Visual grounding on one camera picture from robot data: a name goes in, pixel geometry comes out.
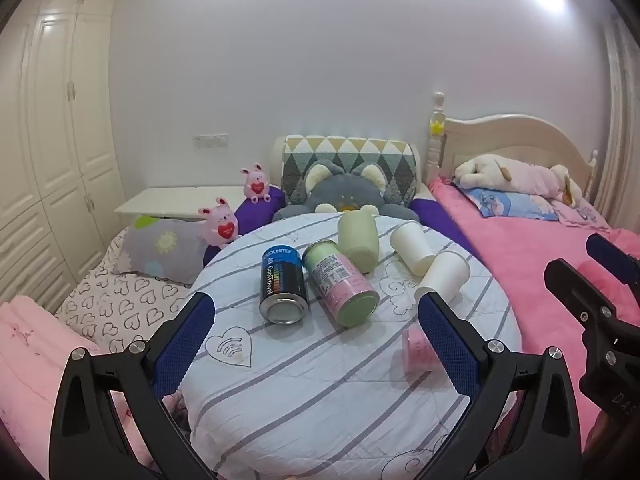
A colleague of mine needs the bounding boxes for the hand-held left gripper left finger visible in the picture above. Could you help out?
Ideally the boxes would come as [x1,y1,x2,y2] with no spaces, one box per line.
[48,291,217,480]

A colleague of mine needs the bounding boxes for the pink folded blanket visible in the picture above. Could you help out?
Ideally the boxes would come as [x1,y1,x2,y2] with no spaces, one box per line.
[0,294,192,466]

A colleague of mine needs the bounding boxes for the triangle patterned pillow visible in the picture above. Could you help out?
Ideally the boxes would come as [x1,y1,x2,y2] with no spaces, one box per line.
[279,134,420,207]

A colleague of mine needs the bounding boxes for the grey flower pillow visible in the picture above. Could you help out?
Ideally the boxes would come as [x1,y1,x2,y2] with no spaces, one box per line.
[112,214,211,285]

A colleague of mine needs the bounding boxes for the dark blue can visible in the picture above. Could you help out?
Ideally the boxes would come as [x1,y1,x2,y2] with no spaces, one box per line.
[258,244,308,325]

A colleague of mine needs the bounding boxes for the white folding table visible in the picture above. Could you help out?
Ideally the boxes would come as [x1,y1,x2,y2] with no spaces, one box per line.
[113,185,247,222]

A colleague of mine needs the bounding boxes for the green and pink can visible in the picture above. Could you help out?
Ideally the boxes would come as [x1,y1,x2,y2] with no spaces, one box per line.
[301,240,380,329]

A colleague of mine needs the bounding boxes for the pink bed blanket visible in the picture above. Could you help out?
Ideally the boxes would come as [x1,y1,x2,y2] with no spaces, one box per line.
[429,176,640,466]

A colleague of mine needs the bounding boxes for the heart patterned sheet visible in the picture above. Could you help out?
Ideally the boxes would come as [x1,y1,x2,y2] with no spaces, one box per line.
[54,227,195,357]

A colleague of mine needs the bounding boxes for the pink cup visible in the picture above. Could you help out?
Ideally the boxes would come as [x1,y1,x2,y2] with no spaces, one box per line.
[401,326,444,376]

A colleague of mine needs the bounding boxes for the pale green cup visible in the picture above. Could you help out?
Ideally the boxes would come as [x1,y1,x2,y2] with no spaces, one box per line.
[337,208,380,275]

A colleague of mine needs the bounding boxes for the white paper cup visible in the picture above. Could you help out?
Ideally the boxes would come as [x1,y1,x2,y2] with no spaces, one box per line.
[414,250,472,307]
[389,220,437,276]

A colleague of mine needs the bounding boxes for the cream bed headboard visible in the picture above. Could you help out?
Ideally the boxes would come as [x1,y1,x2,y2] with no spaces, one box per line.
[427,92,602,202]

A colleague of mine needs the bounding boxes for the pink bunny plush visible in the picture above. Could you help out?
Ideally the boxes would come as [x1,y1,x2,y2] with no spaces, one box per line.
[198,197,240,249]
[241,162,274,205]

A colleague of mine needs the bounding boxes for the cream wardrobe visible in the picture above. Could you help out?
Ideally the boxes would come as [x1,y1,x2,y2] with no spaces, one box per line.
[0,0,127,313]

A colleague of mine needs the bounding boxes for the white and pink plush dog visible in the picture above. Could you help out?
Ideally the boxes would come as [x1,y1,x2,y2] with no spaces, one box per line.
[453,154,584,207]

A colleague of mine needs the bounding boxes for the cream curtain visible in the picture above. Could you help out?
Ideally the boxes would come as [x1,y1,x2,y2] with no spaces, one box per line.
[597,15,640,233]

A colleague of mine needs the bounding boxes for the blue cartoon pillow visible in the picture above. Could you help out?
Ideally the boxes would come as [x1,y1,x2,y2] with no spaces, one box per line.
[462,187,559,222]

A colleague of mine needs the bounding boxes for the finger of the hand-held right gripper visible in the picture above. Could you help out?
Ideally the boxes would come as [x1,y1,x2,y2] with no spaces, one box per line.
[543,258,621,333]
[585,232,640,287]

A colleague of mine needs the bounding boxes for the grey cat plush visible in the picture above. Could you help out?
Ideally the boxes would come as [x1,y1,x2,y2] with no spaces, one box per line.
[271,159,421,224]

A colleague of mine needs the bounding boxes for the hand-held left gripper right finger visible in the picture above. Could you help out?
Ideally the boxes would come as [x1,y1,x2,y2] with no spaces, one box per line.
[418,291,585,480]

